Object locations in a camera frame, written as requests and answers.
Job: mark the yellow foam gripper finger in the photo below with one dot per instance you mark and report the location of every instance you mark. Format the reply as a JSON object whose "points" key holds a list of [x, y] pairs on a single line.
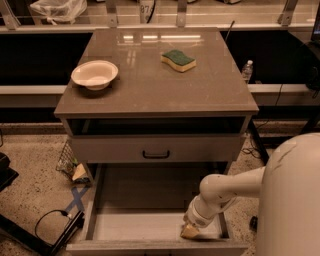
{"points": [[189, 231]]}

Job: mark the grey drawer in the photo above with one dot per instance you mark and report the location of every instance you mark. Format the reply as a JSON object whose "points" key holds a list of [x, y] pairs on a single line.
{"points": [[138, 209], [147, 149]]}

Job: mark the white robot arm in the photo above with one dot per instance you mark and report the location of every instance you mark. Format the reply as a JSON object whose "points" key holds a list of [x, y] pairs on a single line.
{"points": [[288, 189]]}

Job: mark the grey top drawer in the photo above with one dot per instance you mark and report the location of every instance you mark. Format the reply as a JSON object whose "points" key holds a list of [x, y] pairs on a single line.
{"points": [[147, 149]]}

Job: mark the grey drawer cabinet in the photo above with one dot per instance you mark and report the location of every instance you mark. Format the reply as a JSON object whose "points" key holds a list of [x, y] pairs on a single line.
{"points": [[148, 97]]}

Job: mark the black office chair base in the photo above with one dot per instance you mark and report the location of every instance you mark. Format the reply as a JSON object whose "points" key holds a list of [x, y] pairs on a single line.
{"points": [[253, 223]]}

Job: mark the black table leg right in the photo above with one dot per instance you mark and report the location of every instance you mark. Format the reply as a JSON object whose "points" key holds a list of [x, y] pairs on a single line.
{"points": [[258, 142]]}

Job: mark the clear plastic water bottle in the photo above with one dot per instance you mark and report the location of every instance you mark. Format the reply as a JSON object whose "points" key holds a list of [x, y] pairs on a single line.
{"points": [[247, 71]]}

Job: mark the green yellow sponge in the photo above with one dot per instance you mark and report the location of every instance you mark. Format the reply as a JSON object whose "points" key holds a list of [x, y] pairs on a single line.
{"points": [[178, 61]]}

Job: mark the black stand leg left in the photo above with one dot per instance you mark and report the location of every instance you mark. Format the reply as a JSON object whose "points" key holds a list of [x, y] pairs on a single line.
{"points": [[33, 242]]}

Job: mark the white bowl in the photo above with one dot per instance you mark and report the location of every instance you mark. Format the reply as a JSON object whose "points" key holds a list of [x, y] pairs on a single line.
{"points": [[94, 75]]}

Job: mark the clear plastic bag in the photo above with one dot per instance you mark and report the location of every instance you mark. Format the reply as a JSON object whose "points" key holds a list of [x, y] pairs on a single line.
{"points": [[59, 11]]}

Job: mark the wire mesh basket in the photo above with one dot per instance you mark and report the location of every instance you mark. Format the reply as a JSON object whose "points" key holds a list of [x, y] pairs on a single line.
{"points": [[71, 167]]}

